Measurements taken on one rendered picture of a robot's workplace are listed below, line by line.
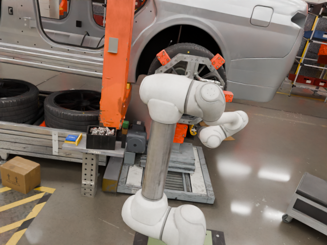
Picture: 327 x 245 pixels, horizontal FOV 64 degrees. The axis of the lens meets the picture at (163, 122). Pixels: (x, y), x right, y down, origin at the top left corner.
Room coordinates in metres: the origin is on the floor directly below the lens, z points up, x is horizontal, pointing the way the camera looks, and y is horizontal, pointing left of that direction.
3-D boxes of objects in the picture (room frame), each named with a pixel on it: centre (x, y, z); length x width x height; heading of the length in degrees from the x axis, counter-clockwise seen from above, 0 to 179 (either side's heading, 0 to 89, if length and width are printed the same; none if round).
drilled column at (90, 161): (1.61, 0.48, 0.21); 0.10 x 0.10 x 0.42; 4
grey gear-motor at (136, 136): (2.12, 0.22, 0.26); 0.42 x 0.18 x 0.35; 4
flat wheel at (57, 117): (2.25, 0.78, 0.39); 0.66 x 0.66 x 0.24
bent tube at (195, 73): (1.86, -0.25, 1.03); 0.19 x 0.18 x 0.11; 4
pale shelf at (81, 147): (1.61, 0.45, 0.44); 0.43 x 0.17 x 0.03; 94
